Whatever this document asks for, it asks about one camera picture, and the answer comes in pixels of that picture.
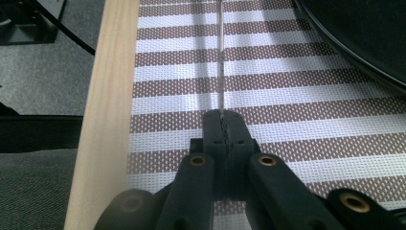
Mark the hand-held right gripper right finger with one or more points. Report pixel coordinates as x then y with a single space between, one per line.
236 134

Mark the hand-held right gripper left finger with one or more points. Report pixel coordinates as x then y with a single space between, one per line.
214 134

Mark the black round plate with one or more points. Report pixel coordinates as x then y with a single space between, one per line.
367 32

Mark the striped woven placemat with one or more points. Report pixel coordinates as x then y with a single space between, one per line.
287 96

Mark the dark flat object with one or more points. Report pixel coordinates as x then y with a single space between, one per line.
38 134

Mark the black stand base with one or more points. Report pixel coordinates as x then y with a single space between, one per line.
28 22

